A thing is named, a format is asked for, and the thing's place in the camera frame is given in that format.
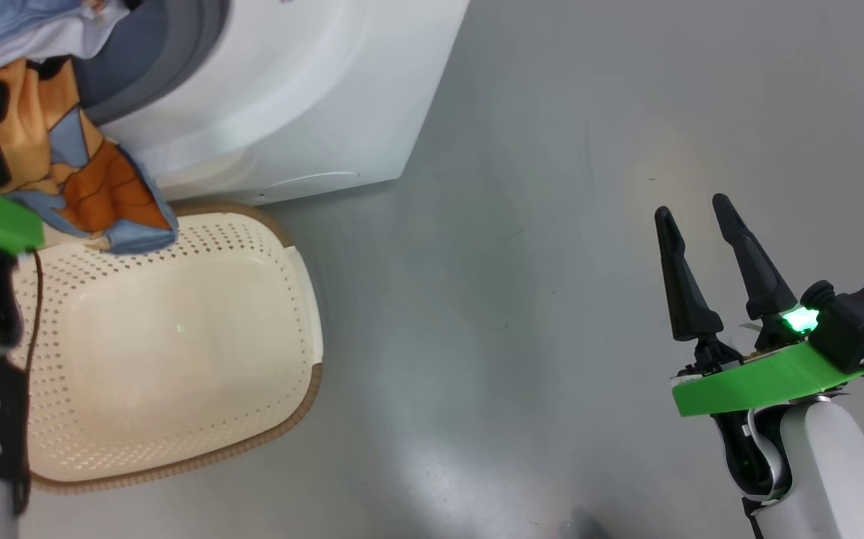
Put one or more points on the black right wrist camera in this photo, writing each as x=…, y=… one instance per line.
x=859, y=322

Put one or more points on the blue cartoon print garment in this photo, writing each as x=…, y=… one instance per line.
x=95, y=187

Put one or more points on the white front-load washing machine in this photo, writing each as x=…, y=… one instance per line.
x=312, y=90

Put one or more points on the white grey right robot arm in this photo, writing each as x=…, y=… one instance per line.
x=829, y=471

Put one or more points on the cream perforated laundry basket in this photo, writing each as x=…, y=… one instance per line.
x=162, y=359

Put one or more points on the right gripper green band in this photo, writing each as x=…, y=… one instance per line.
x=761, y=382

